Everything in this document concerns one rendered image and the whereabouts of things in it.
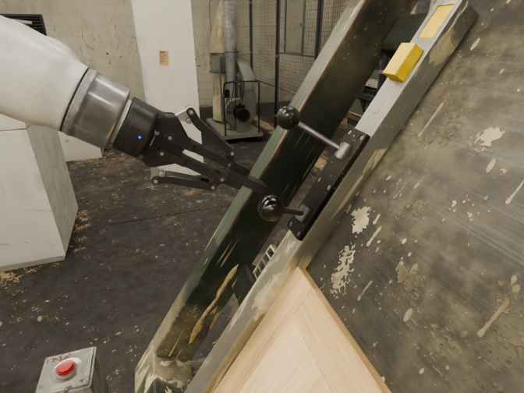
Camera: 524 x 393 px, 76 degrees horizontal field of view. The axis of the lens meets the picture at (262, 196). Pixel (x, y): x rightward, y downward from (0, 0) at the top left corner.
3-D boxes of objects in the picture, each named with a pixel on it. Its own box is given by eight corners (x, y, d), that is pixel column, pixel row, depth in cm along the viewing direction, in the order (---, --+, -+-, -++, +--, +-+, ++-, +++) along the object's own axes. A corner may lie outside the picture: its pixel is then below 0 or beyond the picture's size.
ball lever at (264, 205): (292, 216, 59) (248, 210, 47) (304, 198, 58) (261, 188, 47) (309, 229, 57) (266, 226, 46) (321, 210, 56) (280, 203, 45)
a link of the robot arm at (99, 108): (69, 123, 48) (111, 142, 51) (54, 140, 40) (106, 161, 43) (94, 65, 46) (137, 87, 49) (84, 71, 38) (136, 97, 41)
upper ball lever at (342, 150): (341, 164, 56) (273, 122, 56) (355, 144, 55) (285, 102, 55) (344, 166, 52) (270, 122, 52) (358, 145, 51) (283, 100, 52)
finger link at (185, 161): (161, 146, 47) (156, 155, 47) (228, 179, 52) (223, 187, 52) (159, 139, 50) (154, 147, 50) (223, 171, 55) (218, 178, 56)
